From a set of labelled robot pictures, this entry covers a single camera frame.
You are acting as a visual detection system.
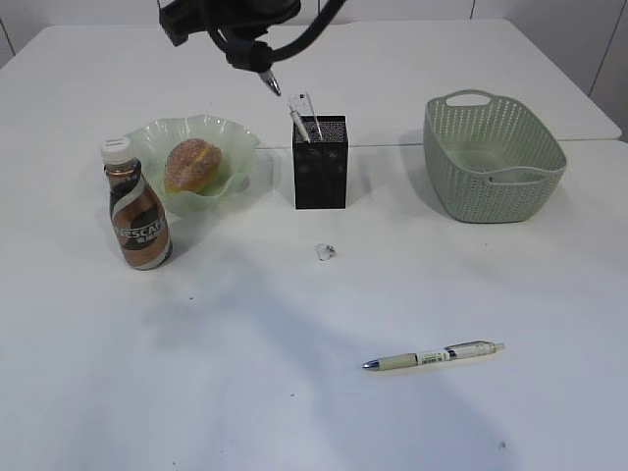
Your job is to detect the green ruffled glass plate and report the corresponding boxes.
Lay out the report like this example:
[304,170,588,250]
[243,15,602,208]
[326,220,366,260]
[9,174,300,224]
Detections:
[127,114,259,217]

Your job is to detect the cream ballpoint pen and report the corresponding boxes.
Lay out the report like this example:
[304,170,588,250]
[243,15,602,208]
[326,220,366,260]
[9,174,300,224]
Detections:
[361,340,504,371]

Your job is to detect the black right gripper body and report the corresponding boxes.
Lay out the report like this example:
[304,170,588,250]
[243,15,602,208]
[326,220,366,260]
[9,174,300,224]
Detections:
[157,0,300,46]

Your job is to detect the sugared bread roll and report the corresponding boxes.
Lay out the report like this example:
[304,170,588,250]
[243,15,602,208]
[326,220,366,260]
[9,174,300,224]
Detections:
[164,138,223,195]

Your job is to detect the small torn paper bit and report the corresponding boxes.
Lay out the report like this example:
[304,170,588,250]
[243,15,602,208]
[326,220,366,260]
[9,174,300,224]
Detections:
[315,243,337,262]

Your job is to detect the Nescafe coffee bottle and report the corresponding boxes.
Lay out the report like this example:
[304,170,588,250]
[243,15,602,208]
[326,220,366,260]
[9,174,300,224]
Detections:
[101,136,173,271]

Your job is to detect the clear plastic ruler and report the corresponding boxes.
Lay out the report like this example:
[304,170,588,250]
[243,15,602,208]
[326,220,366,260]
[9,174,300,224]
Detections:
[288,91,324,143]

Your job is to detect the green woven plastic basket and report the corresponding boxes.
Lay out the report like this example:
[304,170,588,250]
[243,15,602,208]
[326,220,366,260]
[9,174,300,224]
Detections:
[423,89,567,224]

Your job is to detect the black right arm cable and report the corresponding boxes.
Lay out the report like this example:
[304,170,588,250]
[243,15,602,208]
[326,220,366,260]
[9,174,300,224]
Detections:
[203,0,347,74]

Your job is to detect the blue grey ballpoint pen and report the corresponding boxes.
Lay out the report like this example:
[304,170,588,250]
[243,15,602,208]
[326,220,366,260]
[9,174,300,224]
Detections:
[258,69,282,97]

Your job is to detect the black mesh pen holder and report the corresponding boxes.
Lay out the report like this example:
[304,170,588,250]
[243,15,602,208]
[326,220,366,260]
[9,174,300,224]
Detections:
[291,115,349,210]

